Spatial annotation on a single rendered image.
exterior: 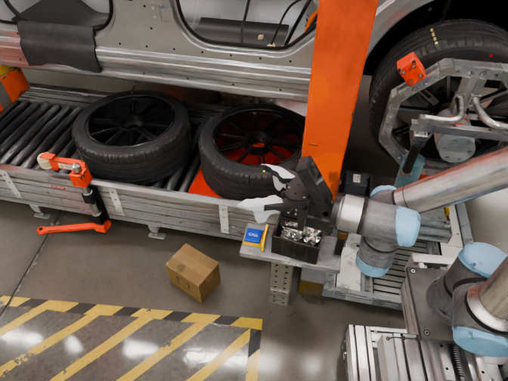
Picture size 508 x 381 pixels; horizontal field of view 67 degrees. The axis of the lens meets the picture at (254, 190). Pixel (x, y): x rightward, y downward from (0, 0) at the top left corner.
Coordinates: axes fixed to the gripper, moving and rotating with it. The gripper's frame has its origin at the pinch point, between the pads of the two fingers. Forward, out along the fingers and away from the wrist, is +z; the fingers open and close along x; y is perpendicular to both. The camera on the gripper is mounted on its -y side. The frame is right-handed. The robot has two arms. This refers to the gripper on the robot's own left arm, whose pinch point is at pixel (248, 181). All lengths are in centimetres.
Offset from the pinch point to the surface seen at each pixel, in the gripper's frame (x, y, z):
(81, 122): 90, 61, 134
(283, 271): 49, 87, -1
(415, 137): 73, 21, -39
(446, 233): 111, 95, -74
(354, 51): 57, -11, -12
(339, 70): 58, -5, -9
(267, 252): 46, 73, 7
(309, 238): 49, 62, -10
